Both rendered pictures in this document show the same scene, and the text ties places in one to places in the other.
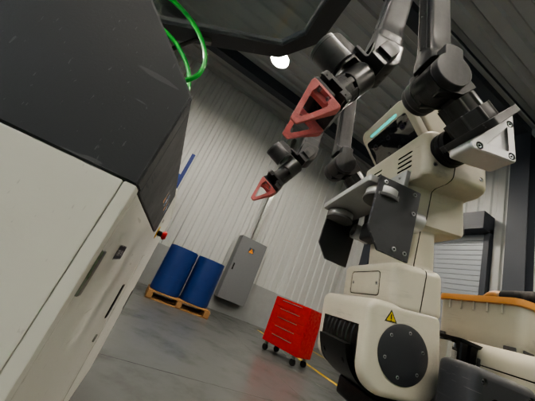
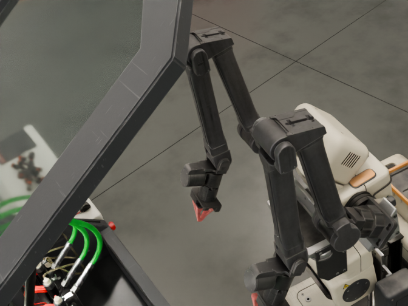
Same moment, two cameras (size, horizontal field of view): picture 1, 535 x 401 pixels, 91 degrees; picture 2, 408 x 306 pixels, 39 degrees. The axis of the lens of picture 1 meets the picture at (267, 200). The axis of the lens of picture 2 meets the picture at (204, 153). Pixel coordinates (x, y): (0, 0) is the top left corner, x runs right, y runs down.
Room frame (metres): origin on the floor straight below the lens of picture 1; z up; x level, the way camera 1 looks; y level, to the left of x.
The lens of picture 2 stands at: (-0.45, 0.18, 2.38)
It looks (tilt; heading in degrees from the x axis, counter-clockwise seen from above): 41 degrees down; 351
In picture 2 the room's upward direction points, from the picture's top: 15 degrees counter-clockwise
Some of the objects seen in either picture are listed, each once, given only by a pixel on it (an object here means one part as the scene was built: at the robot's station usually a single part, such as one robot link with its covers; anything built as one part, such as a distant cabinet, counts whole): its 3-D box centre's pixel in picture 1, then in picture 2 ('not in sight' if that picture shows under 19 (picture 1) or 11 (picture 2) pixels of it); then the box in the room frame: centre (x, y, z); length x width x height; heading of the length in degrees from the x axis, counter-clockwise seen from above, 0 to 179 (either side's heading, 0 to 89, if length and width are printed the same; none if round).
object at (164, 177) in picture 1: (158, 188); (153, 301); (0.68, 0.28, 0.87); 0.62 x 0.04 x 0.16; 15
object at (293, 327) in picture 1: (290, 330); not in sight; (4.75, -1.20, 0.43); 0.70 x 0.46 x 0.86; 45
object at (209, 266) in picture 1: (187, 278); not in sight; (5.68, 0.88, 0.51); 1.20 x 0.85 x 1.02; 108
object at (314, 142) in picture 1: (321, 116); (206, 107); (0.82, -0.07, 1.40); 0.11 x 0.06 x 0.43; 5
